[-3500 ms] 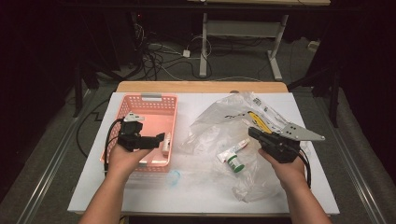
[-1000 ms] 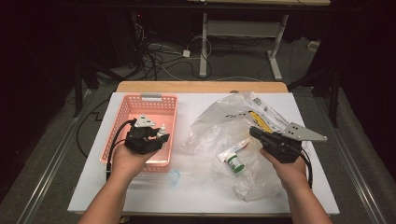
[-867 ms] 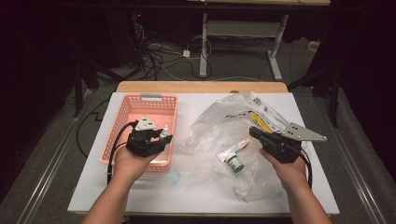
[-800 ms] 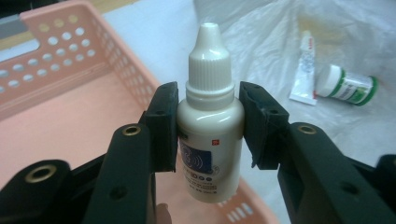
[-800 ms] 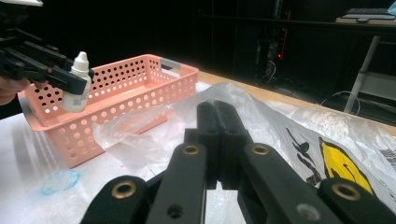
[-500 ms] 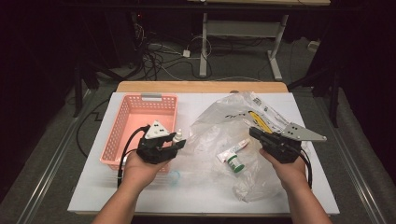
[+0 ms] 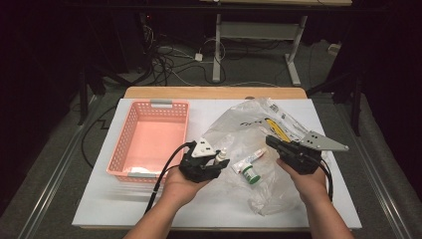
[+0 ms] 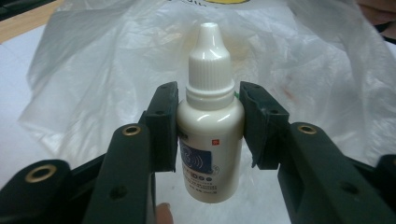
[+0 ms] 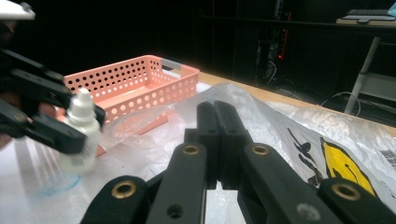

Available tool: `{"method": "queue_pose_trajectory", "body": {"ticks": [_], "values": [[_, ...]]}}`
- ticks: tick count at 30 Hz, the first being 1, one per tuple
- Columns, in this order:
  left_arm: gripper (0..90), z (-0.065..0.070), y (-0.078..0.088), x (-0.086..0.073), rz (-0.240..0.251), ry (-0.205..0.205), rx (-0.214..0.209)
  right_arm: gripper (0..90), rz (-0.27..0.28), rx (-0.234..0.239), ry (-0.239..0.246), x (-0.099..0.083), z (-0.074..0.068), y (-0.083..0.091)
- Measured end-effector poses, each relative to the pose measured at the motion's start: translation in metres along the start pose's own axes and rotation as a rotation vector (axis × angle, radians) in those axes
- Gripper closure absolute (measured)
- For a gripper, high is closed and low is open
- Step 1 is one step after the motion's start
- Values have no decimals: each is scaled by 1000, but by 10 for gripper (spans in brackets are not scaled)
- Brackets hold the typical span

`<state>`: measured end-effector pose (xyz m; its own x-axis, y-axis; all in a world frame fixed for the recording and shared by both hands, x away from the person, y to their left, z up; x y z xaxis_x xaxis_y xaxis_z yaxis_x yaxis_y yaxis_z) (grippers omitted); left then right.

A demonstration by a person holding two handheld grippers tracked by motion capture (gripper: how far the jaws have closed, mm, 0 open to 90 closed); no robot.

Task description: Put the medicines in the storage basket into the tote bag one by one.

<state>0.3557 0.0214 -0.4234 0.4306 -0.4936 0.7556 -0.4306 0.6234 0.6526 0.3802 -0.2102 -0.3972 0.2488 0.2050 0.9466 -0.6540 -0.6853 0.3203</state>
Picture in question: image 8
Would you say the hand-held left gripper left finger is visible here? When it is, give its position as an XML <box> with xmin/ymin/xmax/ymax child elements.
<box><xmin>82</xmin><ymin>81</ymin><xmax>180</xmax><ymax>224</ymax></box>

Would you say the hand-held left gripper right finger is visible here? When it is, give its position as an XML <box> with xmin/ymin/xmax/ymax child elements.
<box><xmin>238</xmin><ymin>81</ymin><xmax>396</xmax><ymax>224</ymax></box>

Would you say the white dropper bottle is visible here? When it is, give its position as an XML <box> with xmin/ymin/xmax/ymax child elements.
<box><xmin>176</xmin><ymin>21</ymin><xmax>246</xmax><ymax>204</ymax></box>

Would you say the clear smiley plastic bag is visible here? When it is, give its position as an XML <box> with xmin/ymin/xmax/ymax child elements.
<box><xmin>18</xmin><ymin>0</ymin><xmax>396</xmax><ymax>175</ymax></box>

